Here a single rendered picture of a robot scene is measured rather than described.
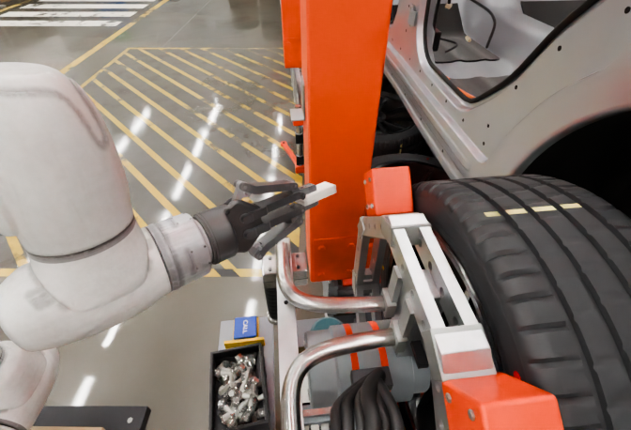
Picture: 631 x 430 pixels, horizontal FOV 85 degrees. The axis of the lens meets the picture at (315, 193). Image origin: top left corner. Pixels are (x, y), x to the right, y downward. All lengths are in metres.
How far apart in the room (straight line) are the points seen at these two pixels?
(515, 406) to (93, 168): 0.44
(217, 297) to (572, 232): 1.58
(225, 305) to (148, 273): 1.39
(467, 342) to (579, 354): 0.11
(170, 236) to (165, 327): 1.41
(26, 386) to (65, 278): 0.79
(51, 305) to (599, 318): 0.57
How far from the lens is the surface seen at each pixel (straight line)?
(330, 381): 0.66
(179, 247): 0.45
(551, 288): 0.50
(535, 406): 0.42
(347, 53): 0.74
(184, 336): 1.79
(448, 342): 0.46
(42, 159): 0.36
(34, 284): 0.45
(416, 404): 0.97
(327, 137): 0.81
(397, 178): 0.66
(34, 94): 0.36
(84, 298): 0.43
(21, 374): 1.18
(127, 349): 1.86
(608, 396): 0.50
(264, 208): 0.51
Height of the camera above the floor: 1.51
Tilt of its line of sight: 41 degrees down
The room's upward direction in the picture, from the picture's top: straight up
